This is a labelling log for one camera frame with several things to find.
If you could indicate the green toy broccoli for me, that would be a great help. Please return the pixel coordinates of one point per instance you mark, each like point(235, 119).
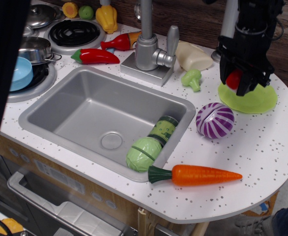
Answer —
point(192, 79)

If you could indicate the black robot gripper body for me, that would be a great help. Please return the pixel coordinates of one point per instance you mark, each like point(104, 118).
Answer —
point(247, 51)

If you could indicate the cream toy bottle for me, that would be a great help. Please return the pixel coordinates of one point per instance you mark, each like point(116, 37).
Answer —
point(191, 57)

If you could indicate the green toy apple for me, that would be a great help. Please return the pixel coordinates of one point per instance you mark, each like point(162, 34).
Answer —
point(86, 12)

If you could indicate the silver toy faucet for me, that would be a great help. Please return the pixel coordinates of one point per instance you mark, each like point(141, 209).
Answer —
point(149, 62)

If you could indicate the red toy chili pepper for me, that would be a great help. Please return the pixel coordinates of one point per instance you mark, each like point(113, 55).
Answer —
point(91, 55)

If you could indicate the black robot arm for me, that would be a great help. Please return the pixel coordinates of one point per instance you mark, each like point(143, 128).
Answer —
point(255, 13)

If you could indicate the steel pot lid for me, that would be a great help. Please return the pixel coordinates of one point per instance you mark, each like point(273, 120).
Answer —
point(41, 15)

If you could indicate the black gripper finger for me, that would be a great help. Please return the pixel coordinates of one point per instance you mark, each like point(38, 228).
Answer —
point(226, 68)
point(248, 82)

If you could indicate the green toy can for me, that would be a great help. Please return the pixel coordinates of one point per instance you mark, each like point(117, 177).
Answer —
point(163, 129)

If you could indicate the small silver stove knob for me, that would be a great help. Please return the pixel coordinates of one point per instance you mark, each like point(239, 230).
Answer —
point(29, 31)

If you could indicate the green toy cabbage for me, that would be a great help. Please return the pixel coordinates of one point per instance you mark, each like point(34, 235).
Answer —
point(143, 153)

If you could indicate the blue plastic bowl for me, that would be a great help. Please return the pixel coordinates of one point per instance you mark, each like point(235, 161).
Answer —
point(22, 75)

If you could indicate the orange yellow toy squash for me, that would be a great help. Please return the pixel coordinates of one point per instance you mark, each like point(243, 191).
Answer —
point(70, 10)

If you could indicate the red white toy sushi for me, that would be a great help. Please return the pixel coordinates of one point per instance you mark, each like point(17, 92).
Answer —
point(233, 80)

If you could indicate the light green plastic plate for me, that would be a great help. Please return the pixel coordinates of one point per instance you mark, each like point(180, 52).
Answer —
point(259, 101)

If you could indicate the red toy fish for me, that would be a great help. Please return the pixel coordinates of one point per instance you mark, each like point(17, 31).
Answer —
point(123, 42)

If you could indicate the front left stove burner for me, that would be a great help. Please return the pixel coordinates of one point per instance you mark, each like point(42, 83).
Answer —
point(44, 76)

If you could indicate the black coil stove burner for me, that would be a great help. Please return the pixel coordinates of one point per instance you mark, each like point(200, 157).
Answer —
point(68, 36)

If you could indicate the purple white toy onion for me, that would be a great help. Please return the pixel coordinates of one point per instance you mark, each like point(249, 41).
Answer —
point(214, 120)

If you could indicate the yellow toy bell pepper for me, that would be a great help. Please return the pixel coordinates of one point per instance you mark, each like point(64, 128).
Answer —
point(106, 17)

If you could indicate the steel pot with handles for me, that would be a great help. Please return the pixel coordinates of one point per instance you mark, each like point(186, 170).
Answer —
point(37, 50)

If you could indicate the orange toy carrot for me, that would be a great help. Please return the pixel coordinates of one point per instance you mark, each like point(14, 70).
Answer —
point(189, 175)

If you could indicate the grey toy sink basin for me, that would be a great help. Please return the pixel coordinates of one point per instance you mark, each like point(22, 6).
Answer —
point(99, 116)

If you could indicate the white vertical pole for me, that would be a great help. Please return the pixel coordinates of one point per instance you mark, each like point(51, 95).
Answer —
point(229, 19)

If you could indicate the yellow object bottom left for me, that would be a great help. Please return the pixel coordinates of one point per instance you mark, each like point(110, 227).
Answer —
point(12, 225)

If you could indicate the grey oven door handle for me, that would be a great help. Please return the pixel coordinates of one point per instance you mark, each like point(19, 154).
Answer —
point(58, 214)

